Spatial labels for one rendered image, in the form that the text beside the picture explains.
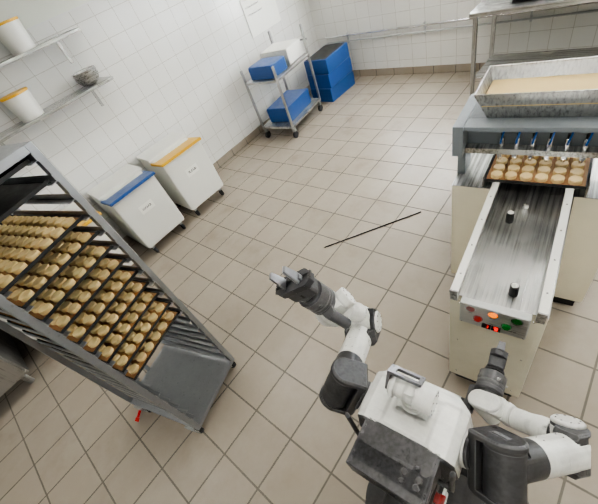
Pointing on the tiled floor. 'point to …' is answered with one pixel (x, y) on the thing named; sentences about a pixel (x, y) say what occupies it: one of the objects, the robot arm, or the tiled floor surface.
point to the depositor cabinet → (571, 264)
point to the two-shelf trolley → (283, 95)
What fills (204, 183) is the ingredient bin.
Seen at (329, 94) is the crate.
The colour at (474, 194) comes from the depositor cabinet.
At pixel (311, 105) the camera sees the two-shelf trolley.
